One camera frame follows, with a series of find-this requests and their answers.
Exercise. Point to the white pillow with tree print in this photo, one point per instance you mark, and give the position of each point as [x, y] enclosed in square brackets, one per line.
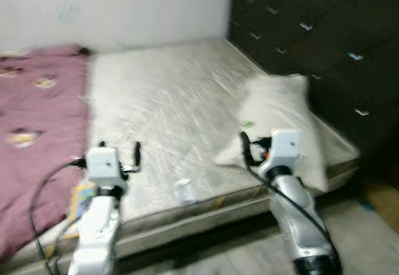
[280, 110]

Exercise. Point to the colourful children's book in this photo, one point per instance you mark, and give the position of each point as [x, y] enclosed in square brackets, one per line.
[80, 203]

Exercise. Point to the white plastic wrapper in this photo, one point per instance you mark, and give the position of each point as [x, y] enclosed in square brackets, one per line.
[184, 191]

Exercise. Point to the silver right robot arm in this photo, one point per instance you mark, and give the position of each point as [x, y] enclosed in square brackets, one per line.
[299, 225]

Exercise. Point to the cream quilted mattress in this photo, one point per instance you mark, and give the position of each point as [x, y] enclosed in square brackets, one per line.
[174, 113]

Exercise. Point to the purple cartoon print blanket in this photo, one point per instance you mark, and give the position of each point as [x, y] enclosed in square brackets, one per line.
[37, 113]

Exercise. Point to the dark tufted headboard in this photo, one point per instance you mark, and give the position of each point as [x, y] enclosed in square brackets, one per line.
[330, 38]

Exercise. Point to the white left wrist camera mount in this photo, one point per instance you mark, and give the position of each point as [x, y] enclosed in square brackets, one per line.
[103, 166]

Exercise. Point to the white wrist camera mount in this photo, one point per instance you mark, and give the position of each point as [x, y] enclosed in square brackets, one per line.
[103, 166]
[285, 149]

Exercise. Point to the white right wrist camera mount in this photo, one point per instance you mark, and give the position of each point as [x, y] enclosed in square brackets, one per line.
[285, 149]

